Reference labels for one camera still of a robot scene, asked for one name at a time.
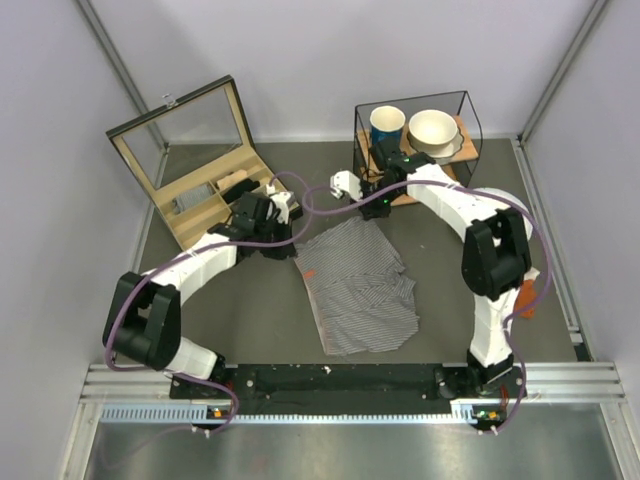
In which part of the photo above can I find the black rolled cloth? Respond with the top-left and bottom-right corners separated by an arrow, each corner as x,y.
222,178 -> 260,204

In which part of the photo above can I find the black wire wooden shelf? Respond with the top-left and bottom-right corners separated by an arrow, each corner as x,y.
352,90 -> 484,186

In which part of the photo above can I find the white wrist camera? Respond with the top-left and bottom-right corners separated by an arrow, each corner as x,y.
265,184 -> 296,225
330,170 -> 363,202

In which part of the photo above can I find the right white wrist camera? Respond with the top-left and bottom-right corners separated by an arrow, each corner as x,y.
330,170 -> 363,202

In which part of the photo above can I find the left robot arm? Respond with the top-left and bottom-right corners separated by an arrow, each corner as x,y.
102,187 -> 295,397

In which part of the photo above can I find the black organizer box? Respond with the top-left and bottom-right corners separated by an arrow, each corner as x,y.
106,75 -> 285,250

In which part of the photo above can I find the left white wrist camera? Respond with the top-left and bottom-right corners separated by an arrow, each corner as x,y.
265,184 -> 296,225

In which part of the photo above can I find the beige rolled cloth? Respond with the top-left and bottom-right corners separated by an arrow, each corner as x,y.
216,169 -> 248,191

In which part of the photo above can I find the grey cable duct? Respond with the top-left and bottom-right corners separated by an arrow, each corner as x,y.
100,403 -> 498,426

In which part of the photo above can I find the blue mug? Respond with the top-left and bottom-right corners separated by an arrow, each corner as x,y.
369,105 -> 406,145

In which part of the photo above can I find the white scalloped plate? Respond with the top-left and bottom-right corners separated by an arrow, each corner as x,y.
425,133 -> 464,165

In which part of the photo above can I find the orange cloth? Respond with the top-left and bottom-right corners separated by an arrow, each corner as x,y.
514,280 -> 537,319

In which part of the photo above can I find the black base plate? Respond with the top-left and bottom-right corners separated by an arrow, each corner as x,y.
169,362 -> 526,415

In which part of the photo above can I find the grey striped underwear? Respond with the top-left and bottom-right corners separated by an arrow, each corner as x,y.
295,217 -> 419,357

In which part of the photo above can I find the cream bowl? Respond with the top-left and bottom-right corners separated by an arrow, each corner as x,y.
408,109 -> 458,152

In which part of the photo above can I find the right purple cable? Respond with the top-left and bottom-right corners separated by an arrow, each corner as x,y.
303,180 -> 553,436

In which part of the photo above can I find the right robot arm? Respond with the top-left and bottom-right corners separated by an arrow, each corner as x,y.
360,138 -> 532,396

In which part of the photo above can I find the grey rolled cloth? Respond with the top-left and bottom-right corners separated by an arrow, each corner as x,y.
172,183 -> 214,214

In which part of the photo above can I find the white cloth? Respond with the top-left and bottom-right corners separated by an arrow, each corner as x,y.
527,267 -> 540,280

